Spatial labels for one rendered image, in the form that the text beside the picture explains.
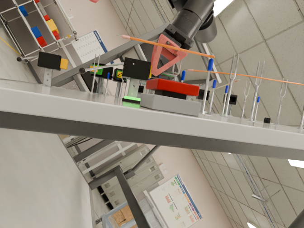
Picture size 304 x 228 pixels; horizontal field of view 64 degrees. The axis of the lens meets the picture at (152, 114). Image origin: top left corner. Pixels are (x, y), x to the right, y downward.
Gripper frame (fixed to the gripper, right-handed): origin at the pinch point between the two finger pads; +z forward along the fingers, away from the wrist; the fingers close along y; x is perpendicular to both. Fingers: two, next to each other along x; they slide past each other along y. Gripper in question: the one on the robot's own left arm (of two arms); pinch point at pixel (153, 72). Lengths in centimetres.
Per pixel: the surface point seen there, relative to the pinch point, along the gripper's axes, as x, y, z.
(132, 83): 2.6, -1.1, 4.7
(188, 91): -2.8, -27.4, 3.6
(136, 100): 0.1, -7.8, 7.3
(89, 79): 24, 95, 11
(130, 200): -24, 43, 42
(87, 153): 1, 90, 48
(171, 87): -0.9, -27.8, 4.4
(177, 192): -340, 730, 177
